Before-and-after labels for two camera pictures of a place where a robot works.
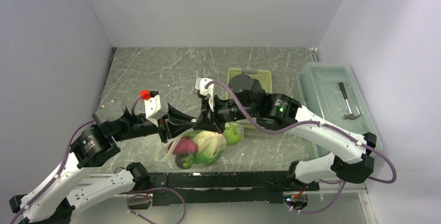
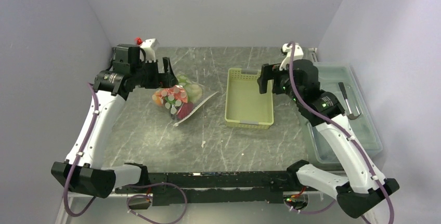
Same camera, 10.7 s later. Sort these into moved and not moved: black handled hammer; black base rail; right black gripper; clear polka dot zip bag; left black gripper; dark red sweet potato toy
Moved: left black gripper; right black gripper; clear polka dot zip bag; dark red sweet potato toy
Not moved: black base rail; black handled hammer
